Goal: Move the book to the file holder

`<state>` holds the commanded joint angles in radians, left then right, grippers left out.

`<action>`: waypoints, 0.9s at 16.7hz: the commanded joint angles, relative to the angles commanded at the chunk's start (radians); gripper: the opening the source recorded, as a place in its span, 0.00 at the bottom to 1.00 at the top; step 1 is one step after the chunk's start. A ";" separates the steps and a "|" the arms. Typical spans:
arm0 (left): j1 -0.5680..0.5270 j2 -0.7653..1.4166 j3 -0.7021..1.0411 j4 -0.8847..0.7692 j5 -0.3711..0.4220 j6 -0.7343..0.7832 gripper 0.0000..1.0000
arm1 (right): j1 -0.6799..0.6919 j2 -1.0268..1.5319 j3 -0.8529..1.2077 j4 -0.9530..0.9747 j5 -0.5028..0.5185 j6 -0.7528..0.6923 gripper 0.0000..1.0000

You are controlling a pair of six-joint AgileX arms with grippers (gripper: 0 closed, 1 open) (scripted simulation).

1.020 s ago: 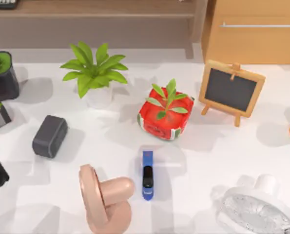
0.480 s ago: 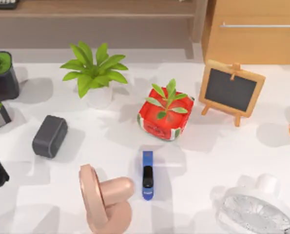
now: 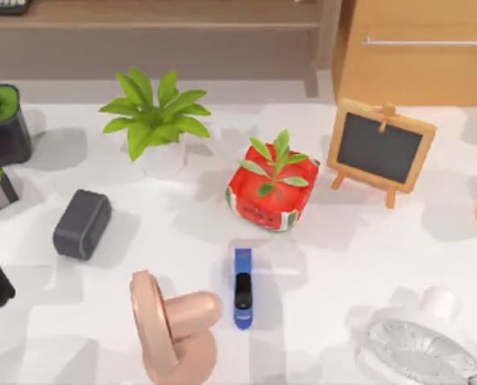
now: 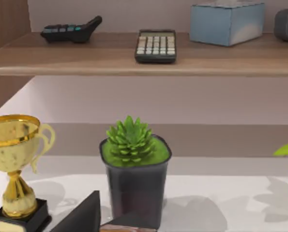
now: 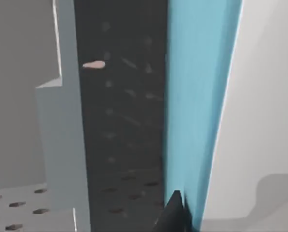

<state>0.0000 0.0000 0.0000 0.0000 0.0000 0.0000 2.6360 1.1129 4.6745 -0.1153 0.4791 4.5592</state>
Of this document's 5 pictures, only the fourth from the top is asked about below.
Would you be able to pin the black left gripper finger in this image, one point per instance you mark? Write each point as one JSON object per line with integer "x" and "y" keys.
{"x": 85, "y": 217}

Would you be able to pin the wooden framed blackboard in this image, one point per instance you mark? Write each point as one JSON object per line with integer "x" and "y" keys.
{"x": 134, "y": 222}

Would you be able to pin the green succulent in black pot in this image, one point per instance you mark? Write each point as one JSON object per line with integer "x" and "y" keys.
{"x": 136, "y": 178}

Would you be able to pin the gold trophy on black base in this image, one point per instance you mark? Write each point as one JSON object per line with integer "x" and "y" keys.
{"x": 10, "y": 154}

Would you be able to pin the wooden open shelf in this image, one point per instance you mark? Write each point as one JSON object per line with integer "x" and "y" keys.
{"x": 85, "y": 62}

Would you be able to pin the black calculator with white keys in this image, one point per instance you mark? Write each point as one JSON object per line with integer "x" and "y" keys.
{"x": 156, "y": 47}

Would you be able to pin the light blue tissue box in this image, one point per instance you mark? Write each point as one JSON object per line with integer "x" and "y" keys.
{"x": 221, "y": 24}

